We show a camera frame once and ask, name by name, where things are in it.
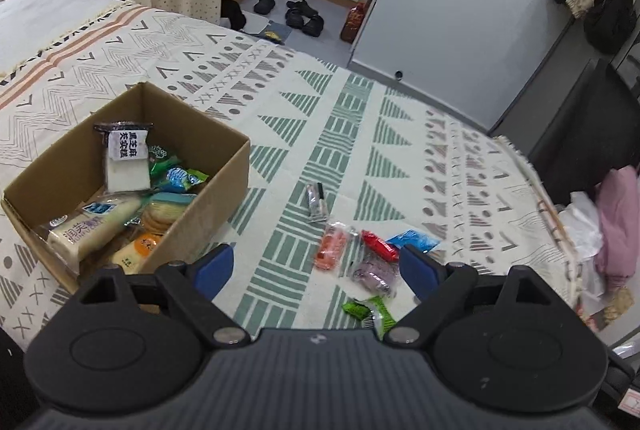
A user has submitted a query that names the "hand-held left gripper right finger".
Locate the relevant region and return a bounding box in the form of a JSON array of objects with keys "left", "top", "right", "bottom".
[{"left": 382, "top": 244, "right": 572, "bottom": 347}]

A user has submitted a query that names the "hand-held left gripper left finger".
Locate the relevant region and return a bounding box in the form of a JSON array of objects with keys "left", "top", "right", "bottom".
[{"left": 70, "top": 244, "right": 252, "bottom": 347}]

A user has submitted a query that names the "blue candy packet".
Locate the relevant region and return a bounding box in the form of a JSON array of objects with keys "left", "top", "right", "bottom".
[{"left": 386, "top": 230, "right": 441, "bottom": 254}]

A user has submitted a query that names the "red snack packet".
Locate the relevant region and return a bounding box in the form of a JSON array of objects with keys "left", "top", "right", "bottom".
[{"left": 360, "top": 230, "right": 401, "bottom": 261}]

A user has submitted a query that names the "clear purple snack packet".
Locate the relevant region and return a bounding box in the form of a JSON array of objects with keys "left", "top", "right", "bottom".
[{"left": 347, "top": 255, "right": 399, "bottom": 299}]

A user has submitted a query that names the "brown cardboard box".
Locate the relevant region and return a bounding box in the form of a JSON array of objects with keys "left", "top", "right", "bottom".
[{"left": 0, "top": 82, "right": 251, "bottom": 293}]

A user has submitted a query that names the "bright green snack packet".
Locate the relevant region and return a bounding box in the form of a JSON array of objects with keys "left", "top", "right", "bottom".
[{"left": 341, "top": 295, "right": 397, "bottom": 341}]

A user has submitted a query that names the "teal cracker packet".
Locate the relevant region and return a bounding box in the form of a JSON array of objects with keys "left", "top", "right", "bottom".
[{"left": 125, "top": 193, "right": 199, "bottom": 241}]

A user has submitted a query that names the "orange cake packet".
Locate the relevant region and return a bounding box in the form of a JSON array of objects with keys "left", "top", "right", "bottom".
[{"left": 107, "top": 233, "right": 166, "bottom": 274}]

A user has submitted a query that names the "clear orange snack packet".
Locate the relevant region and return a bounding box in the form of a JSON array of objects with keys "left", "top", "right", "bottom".
[{"left": 313, "top": 221, "right": 352, "bottom": 272}]

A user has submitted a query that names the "blue and white snack packet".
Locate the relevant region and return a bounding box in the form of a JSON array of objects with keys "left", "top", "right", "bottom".
[{"left": 157, "top": 166, "right": 209, "bottom": 191}]

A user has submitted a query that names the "dark green snack packet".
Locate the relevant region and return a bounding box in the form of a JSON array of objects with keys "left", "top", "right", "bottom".
[{"left": 147, "top": 144, "right": 181, "bottom": 176}]

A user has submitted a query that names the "long cream snack packet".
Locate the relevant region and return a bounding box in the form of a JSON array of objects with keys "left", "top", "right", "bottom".
[{"left": 37, "top": 195, "right": 147, "bottom": 274}]

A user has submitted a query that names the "white black-label snack packet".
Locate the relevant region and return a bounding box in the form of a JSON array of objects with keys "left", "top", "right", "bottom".
[{"left": 93, "top": 123, "right": 154, "bottom": 192}]

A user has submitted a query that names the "white crumpled plastic bag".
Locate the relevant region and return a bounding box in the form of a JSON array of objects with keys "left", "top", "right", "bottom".
[{"left": 557, "top": 190, "right": 606, "bottom": 262}]

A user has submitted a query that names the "pink cloth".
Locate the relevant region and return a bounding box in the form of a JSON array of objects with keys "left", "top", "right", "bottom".
[{"left": 595, "top": 165, "right": 640, "bottom": 294}]

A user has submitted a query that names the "dark blue folded bag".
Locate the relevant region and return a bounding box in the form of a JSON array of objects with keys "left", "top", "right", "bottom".
[{"left": 260, "top": 23, "right": 289, "bottom": 44}]

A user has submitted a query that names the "black crumpled cloth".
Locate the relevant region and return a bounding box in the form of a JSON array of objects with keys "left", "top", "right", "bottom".
[{"left": 220, "top": 0, "right": 247, "bottom": 30}]

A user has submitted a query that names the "large red-brown bottle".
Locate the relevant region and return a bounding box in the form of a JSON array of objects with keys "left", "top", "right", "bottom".
[{"left": 340, "top": 3, "right": 369, "bottom": 44}]

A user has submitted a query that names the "white bed sheet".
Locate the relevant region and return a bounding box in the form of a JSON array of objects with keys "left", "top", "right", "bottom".
[{"left": 0, "top": 0, "right": 132, "bottom": 77}]

